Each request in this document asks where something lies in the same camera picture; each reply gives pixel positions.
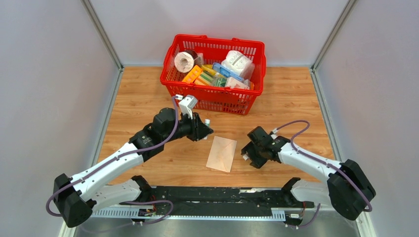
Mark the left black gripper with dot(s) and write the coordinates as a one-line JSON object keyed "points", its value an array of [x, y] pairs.
{"points": [[199, 130]]}

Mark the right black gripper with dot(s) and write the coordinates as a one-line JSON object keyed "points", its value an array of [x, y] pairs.
{"points": [[256, 162]]}

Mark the cream paper envelope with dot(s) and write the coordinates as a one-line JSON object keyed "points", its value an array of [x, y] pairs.
{"points": [[221, 154]]}

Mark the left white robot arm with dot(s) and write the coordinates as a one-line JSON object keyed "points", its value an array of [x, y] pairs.
{"points": [[82, 194]]}

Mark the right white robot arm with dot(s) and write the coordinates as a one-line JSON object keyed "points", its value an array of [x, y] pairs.
{"points": [[341, 185]]}

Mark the red plastic shopping basket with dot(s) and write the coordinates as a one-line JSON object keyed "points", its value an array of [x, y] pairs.
{"points": [[218, 99]]}

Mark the orange plastic box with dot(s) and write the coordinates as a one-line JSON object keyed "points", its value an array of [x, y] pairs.
{"points": [[192, 75]]}

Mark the green yellow sponge pack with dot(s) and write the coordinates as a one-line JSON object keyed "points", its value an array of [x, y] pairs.
{"points": [[204, 79]]}

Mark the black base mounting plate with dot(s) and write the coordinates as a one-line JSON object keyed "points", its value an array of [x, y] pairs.
{"points": [[221, 201]]}

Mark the white small box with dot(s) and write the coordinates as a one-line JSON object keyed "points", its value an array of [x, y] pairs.
{"points": [[234, 83]]}

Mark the blue plastic package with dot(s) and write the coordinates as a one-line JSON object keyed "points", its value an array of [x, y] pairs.
{"points": [[226, 72]]}

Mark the wrapped white tissue pack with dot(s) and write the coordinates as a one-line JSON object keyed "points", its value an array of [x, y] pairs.
{"points": [[239, 64]]}

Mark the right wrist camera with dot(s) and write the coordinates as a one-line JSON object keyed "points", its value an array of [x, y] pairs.
{"points": [[273, 133]]}

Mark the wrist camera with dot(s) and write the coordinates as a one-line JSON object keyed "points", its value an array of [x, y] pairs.
{"points": [[186, 104], [273, 133]]}

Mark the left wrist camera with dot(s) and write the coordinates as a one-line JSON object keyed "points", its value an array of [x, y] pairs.
{"points": [[186, 104]]}

